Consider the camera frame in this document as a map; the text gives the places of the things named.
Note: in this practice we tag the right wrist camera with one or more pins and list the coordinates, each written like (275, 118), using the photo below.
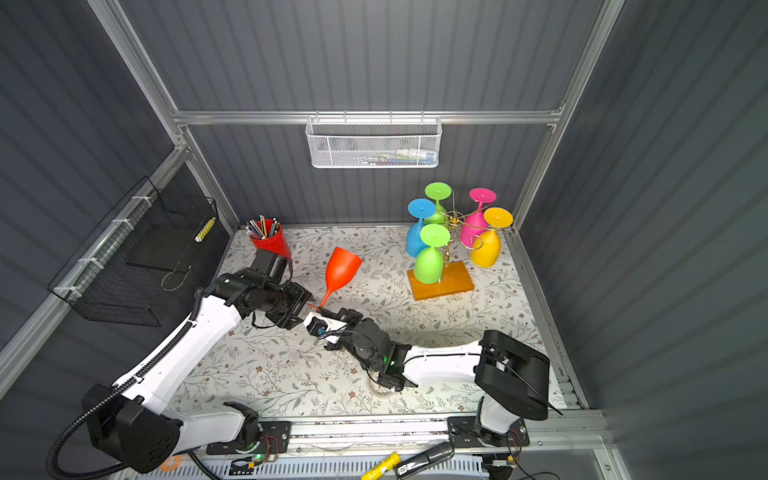
(320, 326)

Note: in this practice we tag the red wine glass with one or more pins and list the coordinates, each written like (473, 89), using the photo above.
(341, 268)

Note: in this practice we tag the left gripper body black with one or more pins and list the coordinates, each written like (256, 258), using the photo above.
(275, 300)

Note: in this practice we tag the yellow wine glass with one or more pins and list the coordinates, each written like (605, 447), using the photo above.
(488, 245)

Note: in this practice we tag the green wine glass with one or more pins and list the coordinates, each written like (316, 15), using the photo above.
(437, 192)
(429, 263)

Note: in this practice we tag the pink wine glass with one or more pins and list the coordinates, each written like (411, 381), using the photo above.
(474, 224)

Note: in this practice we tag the gold rack with orange base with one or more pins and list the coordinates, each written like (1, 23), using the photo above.
(455, 277)

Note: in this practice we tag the black wire basket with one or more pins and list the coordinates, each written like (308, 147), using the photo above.
(145, 267)

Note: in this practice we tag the floral table mat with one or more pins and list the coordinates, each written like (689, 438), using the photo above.
(285, 373)

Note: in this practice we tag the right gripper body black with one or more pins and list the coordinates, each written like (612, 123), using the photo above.
(351, 340)

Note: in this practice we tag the yellow marker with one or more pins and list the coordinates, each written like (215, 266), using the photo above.
(379, 470)

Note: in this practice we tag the black handheld device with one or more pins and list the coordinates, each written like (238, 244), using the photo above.
(432, 456)

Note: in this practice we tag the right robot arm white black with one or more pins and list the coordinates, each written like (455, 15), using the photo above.
(513, 377)

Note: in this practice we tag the clear tape roll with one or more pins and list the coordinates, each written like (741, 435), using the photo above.
(376, 388)

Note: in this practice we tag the red pencil cup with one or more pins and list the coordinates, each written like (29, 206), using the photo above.
(267, 234)

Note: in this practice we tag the blue wine glass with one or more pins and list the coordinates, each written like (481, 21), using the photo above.
(421, 209)

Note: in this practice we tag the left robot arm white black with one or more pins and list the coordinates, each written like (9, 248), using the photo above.
(127, 419)

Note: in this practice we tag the white wire mesh basket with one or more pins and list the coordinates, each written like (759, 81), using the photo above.
(386, 144)

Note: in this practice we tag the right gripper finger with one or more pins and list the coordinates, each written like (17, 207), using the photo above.
(348, 317)
(332, 339)

